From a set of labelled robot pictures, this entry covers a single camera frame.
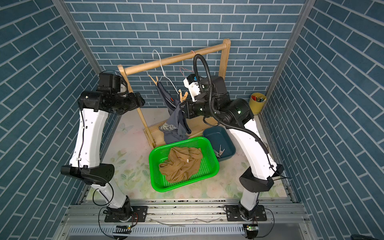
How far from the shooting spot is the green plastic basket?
0.86 meters

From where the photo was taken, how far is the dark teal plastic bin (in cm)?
96

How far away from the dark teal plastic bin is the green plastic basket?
0.19 feet
